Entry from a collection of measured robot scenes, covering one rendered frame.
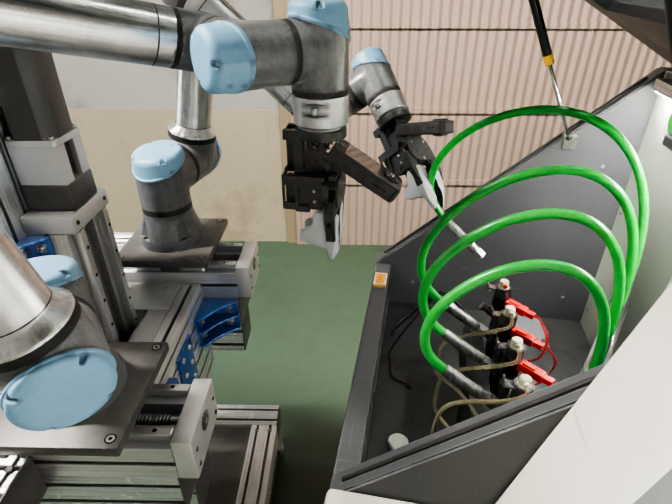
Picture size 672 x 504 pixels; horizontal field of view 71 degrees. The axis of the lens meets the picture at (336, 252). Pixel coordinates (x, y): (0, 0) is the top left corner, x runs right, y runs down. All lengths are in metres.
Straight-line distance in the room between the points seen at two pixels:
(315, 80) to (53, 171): 0.50
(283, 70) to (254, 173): 2.52
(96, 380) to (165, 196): 0.60
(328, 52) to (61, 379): 0.48
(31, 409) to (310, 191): 0.42
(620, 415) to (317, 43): 0.50
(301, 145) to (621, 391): 0.47
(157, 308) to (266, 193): 2.06
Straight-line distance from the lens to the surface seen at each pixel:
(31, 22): 0.64
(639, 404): 0.51
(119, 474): 0.91
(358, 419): 0.86
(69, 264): 0.74
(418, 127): 0.96
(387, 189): 0.66
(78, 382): 0.62
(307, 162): 0.67
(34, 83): 0.90
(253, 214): 3.22
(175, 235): 1.17
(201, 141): 1.21
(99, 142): 3.34
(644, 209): 0.89
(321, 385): 2.21
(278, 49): 0.58
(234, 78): 0.56
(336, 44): 0.62
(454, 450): 0.66
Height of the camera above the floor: 1.61
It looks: 31 degrees down
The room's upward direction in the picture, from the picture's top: straight up
